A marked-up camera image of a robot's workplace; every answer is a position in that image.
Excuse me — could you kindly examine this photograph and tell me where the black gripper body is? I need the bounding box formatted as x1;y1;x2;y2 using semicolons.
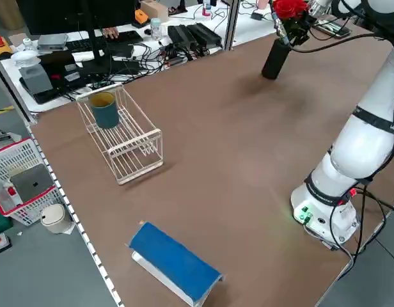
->
295;11;317;33

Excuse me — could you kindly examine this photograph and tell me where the red rose bouquet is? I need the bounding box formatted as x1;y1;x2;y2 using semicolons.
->
272;0;310;33

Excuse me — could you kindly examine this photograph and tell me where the black cylindrical vase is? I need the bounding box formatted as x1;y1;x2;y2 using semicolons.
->
260;37;291;81

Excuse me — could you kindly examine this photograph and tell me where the black smartphone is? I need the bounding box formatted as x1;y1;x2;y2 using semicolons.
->
311;19;352;39

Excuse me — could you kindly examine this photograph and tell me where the white desk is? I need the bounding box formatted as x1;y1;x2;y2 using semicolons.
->
0;0;313;114

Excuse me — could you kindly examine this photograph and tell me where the black power box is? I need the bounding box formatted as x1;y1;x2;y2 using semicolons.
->
167;24;198;52
186;22;223;49

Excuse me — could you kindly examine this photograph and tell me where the clear bottle pale cap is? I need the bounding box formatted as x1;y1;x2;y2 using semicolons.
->
150;17;162;42

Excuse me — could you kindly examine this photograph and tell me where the cardboard box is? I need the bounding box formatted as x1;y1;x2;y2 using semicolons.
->
141;0;169;23

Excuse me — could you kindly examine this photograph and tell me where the dark teal cup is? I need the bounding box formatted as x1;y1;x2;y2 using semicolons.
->
89;91;120;130

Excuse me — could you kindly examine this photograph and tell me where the black keyboard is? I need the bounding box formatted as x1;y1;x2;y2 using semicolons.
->
66;30;144;55

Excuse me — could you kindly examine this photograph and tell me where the black computer monitor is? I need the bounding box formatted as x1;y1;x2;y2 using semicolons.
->
16;0;136;76

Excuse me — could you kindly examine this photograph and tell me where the silver flat device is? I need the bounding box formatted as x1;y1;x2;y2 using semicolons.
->
36;33;69;51

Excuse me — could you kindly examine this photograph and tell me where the blue curved pad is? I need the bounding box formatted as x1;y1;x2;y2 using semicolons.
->
129;221;223;303

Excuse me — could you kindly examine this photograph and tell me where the grey tissue box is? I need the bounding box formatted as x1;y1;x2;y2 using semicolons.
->
19;63;54;95

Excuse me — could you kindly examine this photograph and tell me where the small white object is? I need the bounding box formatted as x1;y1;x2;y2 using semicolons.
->
10;49;38;68

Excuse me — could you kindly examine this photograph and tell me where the cardboard roll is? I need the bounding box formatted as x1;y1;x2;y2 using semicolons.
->
0;0;25;30

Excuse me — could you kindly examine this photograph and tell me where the silver laptop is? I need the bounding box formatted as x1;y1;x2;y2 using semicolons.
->
10;164;56;204

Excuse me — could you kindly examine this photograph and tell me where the small white bin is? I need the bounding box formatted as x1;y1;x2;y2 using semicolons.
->
40;203;75;235

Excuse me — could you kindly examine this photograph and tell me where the white and red basket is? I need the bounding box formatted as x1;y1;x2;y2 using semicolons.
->
0;137;67;227

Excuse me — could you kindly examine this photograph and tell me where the grey box red button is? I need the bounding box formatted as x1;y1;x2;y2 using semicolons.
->
0;233;13;257

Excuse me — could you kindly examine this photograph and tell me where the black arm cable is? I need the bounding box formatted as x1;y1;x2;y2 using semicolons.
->
271;1;394;183

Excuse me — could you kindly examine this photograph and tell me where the aluminium frame post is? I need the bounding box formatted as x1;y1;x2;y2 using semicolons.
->
224;0;241;51

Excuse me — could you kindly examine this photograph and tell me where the tangled cable bundle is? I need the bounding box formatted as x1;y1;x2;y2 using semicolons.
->
132;40;210;76

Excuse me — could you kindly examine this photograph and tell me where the black base cable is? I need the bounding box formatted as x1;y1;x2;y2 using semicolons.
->
343;185;394;256
304;217;356;262

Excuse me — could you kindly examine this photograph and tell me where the white wire rack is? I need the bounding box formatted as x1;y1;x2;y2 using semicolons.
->
77;83;164;186

